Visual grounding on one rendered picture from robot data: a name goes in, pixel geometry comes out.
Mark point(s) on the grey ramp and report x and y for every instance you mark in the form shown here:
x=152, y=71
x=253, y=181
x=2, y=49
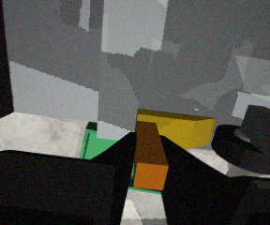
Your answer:
x=102, y=60

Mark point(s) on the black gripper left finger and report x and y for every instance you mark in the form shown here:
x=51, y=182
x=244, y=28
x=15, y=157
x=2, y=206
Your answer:
x=95, y=188

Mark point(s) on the green tray floor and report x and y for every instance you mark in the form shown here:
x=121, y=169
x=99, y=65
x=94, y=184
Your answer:
x=96, y=146

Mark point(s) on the green tray rim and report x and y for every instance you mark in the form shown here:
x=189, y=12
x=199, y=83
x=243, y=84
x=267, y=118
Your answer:
x=92, y=128

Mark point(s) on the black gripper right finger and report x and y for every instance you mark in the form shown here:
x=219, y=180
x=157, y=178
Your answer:
x=197, y=194

